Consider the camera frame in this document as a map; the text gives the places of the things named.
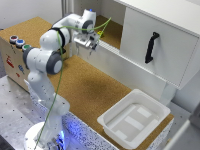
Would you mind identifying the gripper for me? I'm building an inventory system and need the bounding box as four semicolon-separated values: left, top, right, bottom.
73;31;101;52

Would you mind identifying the white cabinet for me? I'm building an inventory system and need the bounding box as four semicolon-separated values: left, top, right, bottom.
62;0;200;108

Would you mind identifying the yellow block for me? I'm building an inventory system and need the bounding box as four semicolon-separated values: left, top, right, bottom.
96;30;104;38

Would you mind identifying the wooden drawer box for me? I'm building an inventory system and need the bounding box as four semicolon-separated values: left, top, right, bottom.
0;16;69;93

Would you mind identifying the green button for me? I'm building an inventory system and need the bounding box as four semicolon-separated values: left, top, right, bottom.
21;43;32;53

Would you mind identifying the blue button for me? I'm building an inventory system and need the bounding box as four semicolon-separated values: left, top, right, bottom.
15;38;26;48

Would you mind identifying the red button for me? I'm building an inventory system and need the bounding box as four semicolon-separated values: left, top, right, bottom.
9;34;19;45

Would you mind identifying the white sliding door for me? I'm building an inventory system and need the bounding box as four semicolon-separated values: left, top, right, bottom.
118;6;200;91

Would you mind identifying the white plastic box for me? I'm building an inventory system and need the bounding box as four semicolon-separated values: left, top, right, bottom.
96;88;172;150

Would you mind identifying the black door handle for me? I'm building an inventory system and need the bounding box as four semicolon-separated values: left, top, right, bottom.
144;31;161;65

